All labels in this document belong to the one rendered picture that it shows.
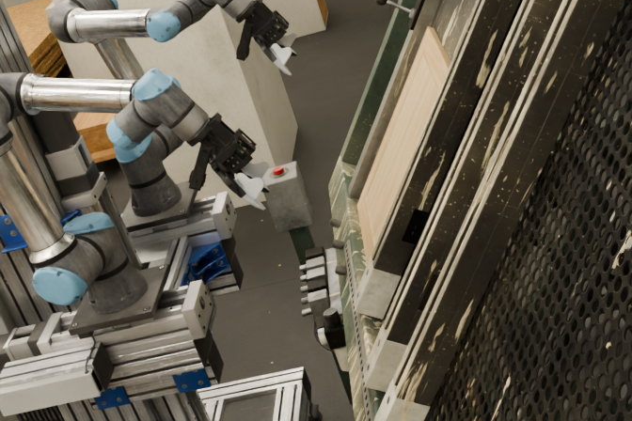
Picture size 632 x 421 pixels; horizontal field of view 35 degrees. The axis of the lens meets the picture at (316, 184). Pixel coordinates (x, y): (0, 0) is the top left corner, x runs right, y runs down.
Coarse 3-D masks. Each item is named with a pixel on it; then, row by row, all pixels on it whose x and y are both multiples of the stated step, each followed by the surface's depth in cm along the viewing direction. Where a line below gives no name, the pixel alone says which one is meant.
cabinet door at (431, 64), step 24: (432, 48) 255; (432, 72) 248; (408, 96) 266; (432, 96) 243; (408, 120) 259; (384, 144) 277; (408, 144) 252; (384, 168) 270; (384, 192) 263; (360, 216) 280; (384, 216) 255
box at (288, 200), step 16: (272, 176) 315; (288, 176) 311; (272, 192) 311; (288, 192) 312; (304, 192) 316; (272, 208) 314; (288, 208) 314; (304, 208) 314; (288, 224) 317; (304, 224) 317
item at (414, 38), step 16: (432, 0) 268; (432, 16) 270; (416, 32) 272; (416, 48) 274; (400, 64) 276; (400, 80) 278; (384, 96) 284; (384, 112) 282; (384, 128) 284; (368, 144) 287; (368, 160) 288; (368, 176) 290; (352, 192) 292
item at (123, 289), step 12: (132, 264) 249; (108, 276) 242; (120, 276) 244; (132, 276) 246; (144, 276) 252; (96, 288) 244; (108, 288) 243; (120, 288) 243; (132, 288) 245; (144, 288) 248; (96, 300) 244; (108, 300) 243; (120, 300) 243; (132, 300) 245; (96, 312) 247; (108, 312) 244
